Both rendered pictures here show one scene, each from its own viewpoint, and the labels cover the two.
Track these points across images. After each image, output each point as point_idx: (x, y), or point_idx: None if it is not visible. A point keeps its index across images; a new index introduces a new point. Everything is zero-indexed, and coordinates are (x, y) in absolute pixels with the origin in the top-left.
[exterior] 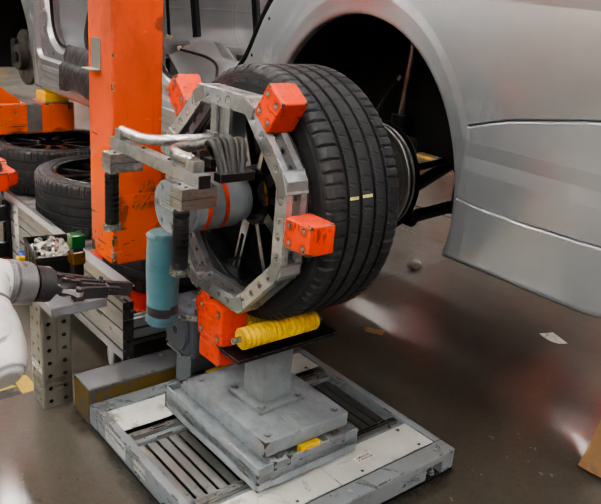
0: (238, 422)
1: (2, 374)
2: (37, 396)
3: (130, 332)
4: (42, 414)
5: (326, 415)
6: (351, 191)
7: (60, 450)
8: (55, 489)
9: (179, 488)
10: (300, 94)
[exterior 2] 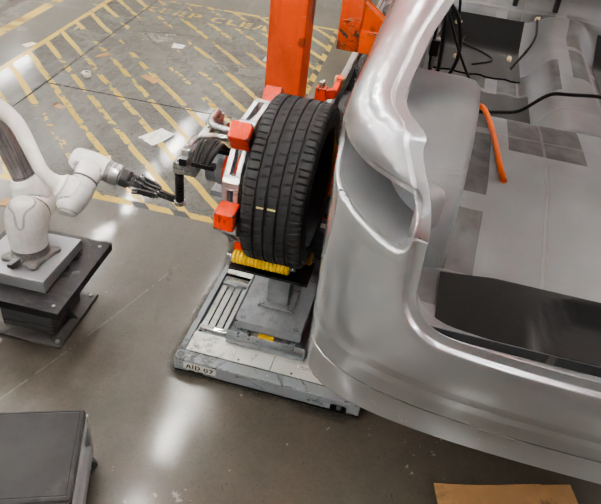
0: (243, 301)
1: (61, 210)
2: None
3: None
4: (223, 242)
5: (286, 329)
6: (258, 203)
7: (205, 264)
8: (179, 280)
9: (209, 315)
10: (247, 132)
